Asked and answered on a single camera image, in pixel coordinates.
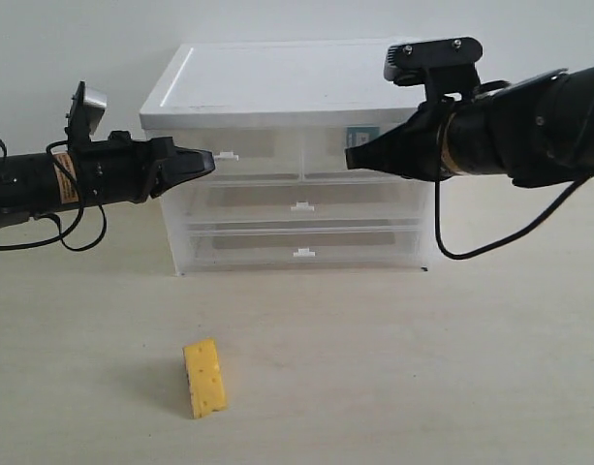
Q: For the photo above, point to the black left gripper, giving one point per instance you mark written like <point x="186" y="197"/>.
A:
<point x="122" y="169"/>

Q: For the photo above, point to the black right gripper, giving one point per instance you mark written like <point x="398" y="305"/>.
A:
<point x="418" y="140"/>

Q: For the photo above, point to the white blue-labelled pill bottle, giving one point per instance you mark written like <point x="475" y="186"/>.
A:
<point x="360" y="135"/>

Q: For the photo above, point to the yellow cheese wedge toy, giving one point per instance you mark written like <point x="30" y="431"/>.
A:
<point x="204" y="377"/>

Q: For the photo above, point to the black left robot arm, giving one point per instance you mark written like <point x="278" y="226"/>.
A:
<point x="35" y="185"/>

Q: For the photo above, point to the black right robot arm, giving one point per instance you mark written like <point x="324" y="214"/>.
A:
<point x="539" y="132"/>

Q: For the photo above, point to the clear middle wide drawer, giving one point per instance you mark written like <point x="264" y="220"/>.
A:
<point x="221" y="203"/>

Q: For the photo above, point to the clear wide drawer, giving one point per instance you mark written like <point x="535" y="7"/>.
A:
<point x="301" y="243"/>
<point x="221" y="203"/>

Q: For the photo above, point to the clear bottom wide drawer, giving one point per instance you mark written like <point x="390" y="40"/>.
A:
<point x="301" y="243"/>

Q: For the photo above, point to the white plastic drawer cabinet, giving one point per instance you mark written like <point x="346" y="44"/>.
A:
<point x="283" y="86"/>

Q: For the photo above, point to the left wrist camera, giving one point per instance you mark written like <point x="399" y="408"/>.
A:
<point x="88" y="108"/>

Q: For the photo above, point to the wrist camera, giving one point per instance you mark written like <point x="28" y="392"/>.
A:
<point x="88" y="108"/>
<point x="441" y="67"/>

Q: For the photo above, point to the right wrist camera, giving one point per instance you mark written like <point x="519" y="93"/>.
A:
<point x="441" y="67"/>

